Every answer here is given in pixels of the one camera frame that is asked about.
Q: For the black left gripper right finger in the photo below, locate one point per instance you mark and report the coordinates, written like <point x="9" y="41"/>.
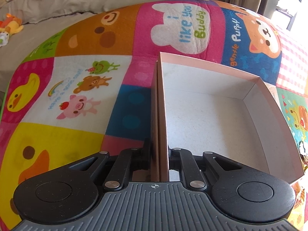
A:
<point x="183" y="161"/>

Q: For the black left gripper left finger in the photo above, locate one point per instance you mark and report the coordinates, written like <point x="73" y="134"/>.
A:
<point x="126" y="163"/>

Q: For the pink cardboard box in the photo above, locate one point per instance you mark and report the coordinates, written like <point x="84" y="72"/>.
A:
<point x="203" y="106"/>

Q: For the colourful cartoon play mat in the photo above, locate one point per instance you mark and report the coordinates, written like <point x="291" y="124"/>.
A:
<point x="88" y="87"/>

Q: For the orange yellow plush toy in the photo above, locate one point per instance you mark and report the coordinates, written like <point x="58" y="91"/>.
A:
<point x="10" y="26"/>

